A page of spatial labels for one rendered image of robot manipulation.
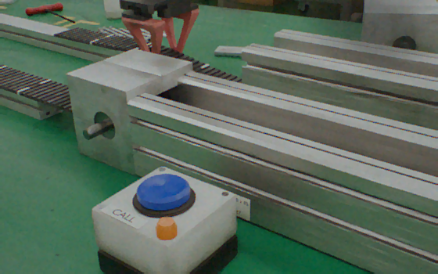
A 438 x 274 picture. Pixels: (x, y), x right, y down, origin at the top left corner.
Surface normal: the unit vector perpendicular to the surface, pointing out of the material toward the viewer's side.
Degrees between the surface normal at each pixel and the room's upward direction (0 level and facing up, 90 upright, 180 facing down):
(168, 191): 3
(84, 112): 90
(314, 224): 90
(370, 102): 90
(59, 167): 0
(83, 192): 0
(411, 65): 90
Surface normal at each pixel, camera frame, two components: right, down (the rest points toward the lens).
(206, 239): 0.79, 0.25
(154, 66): -0.04, -0.90
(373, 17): -0.22, 0.43
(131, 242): -0.61, 0.37
